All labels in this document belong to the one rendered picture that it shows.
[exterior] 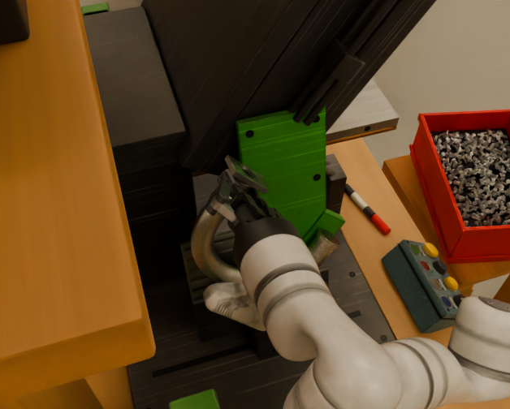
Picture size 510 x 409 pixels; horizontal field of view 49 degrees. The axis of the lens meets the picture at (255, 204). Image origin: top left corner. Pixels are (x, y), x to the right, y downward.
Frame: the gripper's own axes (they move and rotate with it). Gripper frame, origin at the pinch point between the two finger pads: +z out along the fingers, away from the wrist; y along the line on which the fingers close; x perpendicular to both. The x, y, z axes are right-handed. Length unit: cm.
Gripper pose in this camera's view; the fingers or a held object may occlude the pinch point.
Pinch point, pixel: (239, 189)
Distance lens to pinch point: 69.4
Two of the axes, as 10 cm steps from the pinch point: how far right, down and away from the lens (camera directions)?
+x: -6.4, 7.2, 2.9
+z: -2.9, -5.6, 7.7
